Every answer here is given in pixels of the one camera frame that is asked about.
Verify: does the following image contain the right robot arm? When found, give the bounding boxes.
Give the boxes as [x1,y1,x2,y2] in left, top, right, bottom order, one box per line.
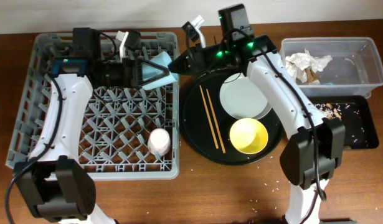
[169,3,346,223]

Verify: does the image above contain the wooden chopstick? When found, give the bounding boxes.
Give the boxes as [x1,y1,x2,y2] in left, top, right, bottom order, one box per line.
[199,85,219,149]
[206,89,226,154]

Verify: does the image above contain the clear plastic waste bin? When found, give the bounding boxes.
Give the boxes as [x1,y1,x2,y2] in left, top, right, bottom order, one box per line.
[280,37,383,98]

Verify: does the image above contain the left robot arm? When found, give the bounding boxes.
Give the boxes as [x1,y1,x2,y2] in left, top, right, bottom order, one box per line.
[10,27,172,223]

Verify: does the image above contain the peanut shell food scraps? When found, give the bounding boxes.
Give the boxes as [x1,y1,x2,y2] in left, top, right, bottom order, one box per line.
[315,103,342,120]

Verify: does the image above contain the black rectangular food tray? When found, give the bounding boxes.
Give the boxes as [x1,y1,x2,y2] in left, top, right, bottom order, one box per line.
[310,95,379,150]

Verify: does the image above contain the light blue plastic cup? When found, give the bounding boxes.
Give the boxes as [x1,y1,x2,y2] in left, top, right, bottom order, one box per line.
[141,52,179,90]

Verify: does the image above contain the round black serving tray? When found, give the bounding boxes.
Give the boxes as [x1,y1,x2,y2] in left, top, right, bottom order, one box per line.
[179,68,284,166]

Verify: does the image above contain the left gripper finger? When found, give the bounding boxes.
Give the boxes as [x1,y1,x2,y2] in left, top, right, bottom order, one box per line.
[138,58,169,75]
[138,73,170,88]

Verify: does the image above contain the brown gold snack wrapper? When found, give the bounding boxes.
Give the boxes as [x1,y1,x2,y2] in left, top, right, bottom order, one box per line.
[305,68,318,84]

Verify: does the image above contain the pink plastic cup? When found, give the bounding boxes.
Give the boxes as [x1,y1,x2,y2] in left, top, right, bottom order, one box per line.
[147,128,171,156]

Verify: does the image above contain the grey plastic dishwasher rack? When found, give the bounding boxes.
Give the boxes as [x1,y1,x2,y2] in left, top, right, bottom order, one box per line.
[6,33,179,181]

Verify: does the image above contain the grey round plate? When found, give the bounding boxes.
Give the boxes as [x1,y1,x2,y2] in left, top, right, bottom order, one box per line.
[219,73,272,119]

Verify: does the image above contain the white paper napkin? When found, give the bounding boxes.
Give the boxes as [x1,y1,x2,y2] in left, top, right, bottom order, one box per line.
[285,49,333,85]

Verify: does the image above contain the yellow bowl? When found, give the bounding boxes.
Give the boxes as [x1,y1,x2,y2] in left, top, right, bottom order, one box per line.
[229,118,268,154]

